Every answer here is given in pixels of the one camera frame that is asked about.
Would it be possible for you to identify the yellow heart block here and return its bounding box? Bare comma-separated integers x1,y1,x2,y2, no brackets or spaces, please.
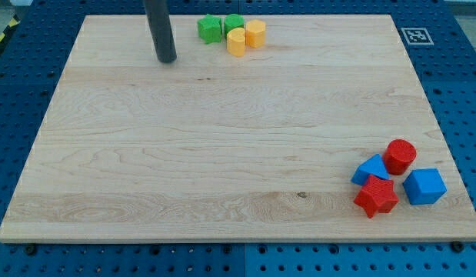
226,28,246,57

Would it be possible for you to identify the yellow hexagon block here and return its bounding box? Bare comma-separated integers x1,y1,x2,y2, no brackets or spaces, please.
245,19,266,48

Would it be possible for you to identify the light wooden board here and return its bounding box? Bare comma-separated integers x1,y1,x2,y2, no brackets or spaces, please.
0,15,476,244

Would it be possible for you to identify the green star block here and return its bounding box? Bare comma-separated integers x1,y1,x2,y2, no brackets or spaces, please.
197,14,222,44

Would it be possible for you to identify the green cylinder block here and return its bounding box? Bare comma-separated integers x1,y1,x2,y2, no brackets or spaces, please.
224,14,245,38

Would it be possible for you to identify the blue triangle block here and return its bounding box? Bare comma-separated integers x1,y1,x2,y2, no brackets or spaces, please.
351,154,390,185

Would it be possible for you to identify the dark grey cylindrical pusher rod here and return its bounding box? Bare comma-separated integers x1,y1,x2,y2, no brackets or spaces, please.
143,0,177,63

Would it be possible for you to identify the red star block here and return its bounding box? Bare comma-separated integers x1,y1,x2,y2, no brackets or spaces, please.
354,175,399,219

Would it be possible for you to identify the red cylinder block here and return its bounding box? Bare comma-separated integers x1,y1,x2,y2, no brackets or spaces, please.
381,138,417,175

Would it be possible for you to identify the blue cube block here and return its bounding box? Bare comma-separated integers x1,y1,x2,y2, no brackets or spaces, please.
402,169,447,205

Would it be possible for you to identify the white fiducial marker tag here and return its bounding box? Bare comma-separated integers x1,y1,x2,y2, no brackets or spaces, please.
401,27,434,45

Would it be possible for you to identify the yellow black hazard tape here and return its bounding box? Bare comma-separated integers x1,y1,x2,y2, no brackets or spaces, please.
0,14,21,52

